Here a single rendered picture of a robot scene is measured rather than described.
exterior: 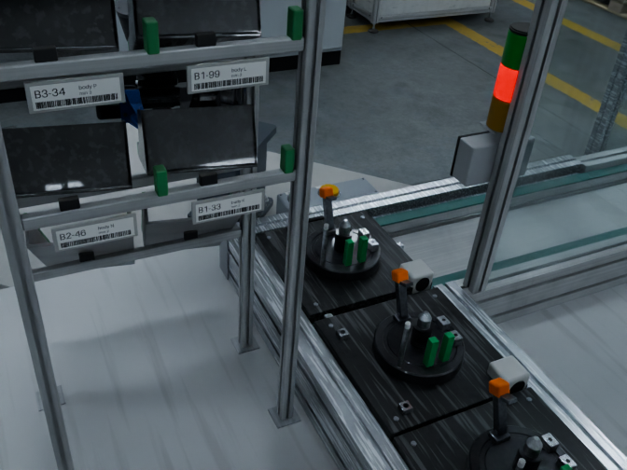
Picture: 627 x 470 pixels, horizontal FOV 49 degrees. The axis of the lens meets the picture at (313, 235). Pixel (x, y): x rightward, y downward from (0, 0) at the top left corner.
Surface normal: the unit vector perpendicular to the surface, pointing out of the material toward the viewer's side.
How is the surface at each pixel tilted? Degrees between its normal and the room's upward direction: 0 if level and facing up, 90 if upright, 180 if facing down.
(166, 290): 0
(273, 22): 90
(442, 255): 0
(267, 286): 0
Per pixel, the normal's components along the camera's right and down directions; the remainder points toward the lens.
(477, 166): 0.44, 0.55
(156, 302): 0.07, -0.81
